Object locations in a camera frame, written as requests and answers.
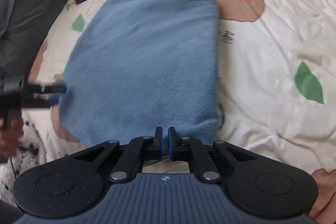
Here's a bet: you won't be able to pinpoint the person's bare leg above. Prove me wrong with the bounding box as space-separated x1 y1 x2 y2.
311 168 336 219

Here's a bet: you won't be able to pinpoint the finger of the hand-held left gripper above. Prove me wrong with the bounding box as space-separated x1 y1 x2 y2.
24 97 60 109
24 84 66 95

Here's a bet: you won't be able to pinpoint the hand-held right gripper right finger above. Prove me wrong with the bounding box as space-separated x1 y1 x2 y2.
168 126 259 184

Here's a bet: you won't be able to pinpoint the light blue denim pants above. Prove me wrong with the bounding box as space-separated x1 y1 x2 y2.
58 0 226 159

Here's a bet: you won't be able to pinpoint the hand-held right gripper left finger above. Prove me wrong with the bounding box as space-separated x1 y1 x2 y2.
73 126 164 184

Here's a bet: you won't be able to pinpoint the person's left hand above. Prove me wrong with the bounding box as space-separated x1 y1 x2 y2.
0 118 24 156

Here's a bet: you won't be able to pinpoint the spotted white plush blanket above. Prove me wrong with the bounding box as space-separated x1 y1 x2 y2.
0 109 63 203

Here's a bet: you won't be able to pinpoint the cream bear printed blanket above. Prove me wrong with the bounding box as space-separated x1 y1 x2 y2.
26 0 336 174

